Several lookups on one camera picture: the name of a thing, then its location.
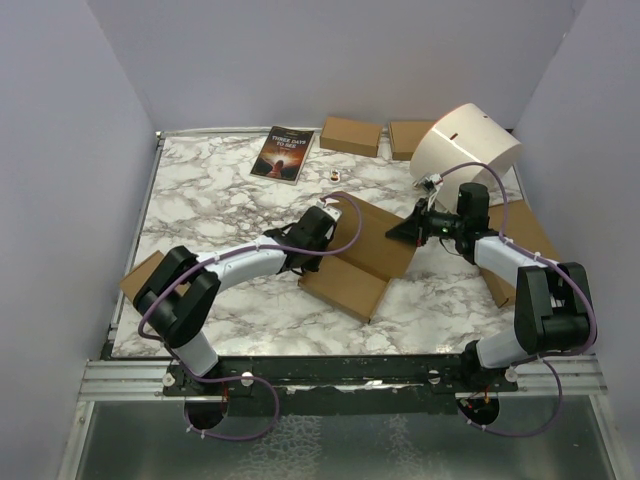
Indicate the Three Days To See book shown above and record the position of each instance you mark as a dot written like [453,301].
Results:
[283,155]

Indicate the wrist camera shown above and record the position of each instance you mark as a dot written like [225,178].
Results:
[328,207]
[430,184]

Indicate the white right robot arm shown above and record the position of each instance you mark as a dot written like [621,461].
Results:
[552,309]

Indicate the small cartoon figure eraser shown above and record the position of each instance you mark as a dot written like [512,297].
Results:
[334,174]

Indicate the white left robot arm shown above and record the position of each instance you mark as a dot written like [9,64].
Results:
[178,295]

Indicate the white cylindrical drum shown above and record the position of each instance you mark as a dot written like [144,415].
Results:
[466,134]

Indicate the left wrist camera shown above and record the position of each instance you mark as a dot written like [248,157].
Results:
[328,207]

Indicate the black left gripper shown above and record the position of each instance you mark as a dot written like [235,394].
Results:
[312,264]

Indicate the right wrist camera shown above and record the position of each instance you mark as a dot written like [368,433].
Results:
[430,184]

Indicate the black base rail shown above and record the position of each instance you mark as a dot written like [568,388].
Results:
[336,385]

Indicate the cardboard box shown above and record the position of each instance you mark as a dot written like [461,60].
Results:
[351,136]
[356,280]
[405,136]
[524,229]
[140,280]

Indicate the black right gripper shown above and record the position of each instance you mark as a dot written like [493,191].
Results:
[414,228]

